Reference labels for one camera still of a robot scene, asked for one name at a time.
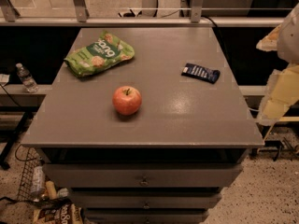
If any red apple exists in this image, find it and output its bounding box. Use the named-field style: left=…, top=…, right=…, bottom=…
left=112, top=86, right=142, bottom=116

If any grey drawer cabinet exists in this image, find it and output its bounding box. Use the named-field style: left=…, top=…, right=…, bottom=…
left=22, top=28, right=263, bottom=224

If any clear plastic water bottle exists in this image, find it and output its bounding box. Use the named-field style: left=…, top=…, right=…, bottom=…
left=16, top=63, right=38, bottom=93

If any green snack bag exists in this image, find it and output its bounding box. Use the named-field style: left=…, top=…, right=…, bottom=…
left=64, top=31, right=135, bottom=77

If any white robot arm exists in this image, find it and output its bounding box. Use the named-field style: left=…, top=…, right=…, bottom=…
left=256, top=5, right=299, bottom=126

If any plastic bottle in basket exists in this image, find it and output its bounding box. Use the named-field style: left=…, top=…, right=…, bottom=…
left=31, top=166, right=45, bottom=198

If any metal railing frame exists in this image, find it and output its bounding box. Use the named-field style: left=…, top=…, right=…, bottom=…
left=0, top=0, right=286, bottom=27

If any wire basket on floor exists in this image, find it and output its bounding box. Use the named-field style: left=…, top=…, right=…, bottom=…
left=17, top=148, right=43, bottom=201

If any black cable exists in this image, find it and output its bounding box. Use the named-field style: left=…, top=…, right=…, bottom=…
left=202, top=15, right=232, bottom=63

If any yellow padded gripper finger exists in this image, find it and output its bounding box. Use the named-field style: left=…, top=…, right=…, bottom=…
left=256, top=63, right=299, bottom=126

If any brown snack bag on floor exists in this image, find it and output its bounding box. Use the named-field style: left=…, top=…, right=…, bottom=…
left=33, top=203, right=83, bottom=224

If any blue rxbar blueberry bar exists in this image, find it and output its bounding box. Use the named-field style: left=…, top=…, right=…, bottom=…
left=181, top=63, right=221, bottom=84

